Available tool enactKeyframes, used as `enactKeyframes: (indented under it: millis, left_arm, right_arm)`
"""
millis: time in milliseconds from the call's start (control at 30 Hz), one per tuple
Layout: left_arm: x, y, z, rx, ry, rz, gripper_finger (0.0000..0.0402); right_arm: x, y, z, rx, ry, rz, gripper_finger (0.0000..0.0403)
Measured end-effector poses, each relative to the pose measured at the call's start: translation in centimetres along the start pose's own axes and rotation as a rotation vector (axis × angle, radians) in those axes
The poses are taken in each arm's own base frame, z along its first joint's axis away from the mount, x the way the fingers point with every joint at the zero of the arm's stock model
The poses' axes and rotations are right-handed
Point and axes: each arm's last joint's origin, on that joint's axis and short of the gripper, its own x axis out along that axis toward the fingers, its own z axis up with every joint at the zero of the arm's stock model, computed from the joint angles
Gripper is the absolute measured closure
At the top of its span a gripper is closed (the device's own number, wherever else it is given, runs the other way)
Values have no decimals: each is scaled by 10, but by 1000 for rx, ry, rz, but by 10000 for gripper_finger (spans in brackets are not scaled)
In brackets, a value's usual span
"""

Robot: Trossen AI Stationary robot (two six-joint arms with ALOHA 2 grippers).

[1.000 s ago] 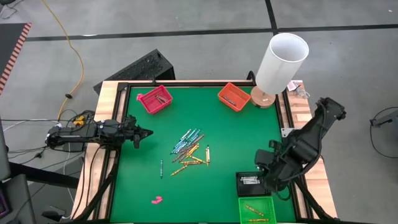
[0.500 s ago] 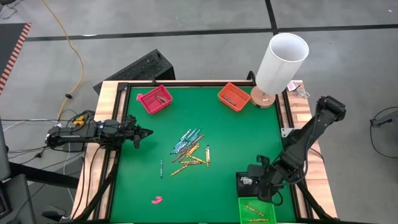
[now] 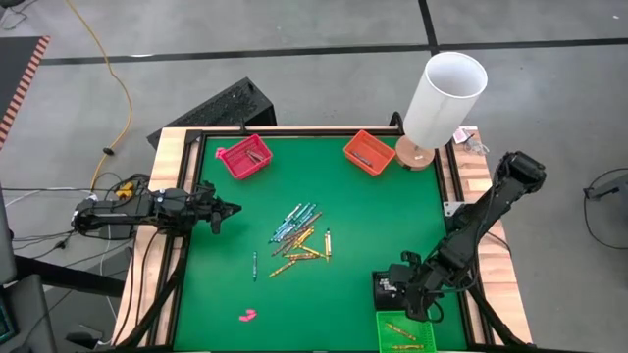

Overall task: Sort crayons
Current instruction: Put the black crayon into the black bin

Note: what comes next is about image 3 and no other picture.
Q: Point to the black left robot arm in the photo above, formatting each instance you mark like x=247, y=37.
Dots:
x=122, y=211

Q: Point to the white pink card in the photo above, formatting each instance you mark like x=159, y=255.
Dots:
x=463, y=135

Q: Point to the yellow crayon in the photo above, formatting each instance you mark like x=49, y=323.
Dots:
x=326, y=243
x=304, y=237
x=329, y=242
x=312, y=251
x=400, y=332
x=282, y=268
x=407, y=347

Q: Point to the red plastic basket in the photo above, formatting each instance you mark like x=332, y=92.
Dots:
x=235, y=164

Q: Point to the black perforated box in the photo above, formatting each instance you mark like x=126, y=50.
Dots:
x=221, y=108

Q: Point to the orange plastic basket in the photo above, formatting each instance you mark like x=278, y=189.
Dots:
x=378, y=147

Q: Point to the teal blue crayon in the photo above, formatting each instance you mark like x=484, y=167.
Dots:
x=254, y=267

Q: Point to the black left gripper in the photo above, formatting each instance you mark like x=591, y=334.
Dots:
x=203, y=206

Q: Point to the white shade table lamp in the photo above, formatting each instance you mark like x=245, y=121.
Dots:
x=441, y=103

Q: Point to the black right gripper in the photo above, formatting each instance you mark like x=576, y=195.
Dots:
x=427, y=284

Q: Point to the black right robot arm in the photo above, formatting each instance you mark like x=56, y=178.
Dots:
x=490, y=206

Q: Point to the black plastic basket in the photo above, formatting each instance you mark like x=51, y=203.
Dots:
x=380, y=294

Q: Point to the black bar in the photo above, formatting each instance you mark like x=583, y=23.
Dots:
x=73, y=277

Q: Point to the yellow plug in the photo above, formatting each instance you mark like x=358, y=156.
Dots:
x=125, y=188

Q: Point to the green plastic basket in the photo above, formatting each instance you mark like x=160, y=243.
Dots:
x=427, y=338

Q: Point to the metal corner bracket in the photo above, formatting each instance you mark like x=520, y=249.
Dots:
x=451, y=208

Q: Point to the pink eraser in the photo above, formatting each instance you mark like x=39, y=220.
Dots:
x=245, y=318
x=250, y=312

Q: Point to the eyeglasses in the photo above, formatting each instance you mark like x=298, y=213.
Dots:
x=478, y=146

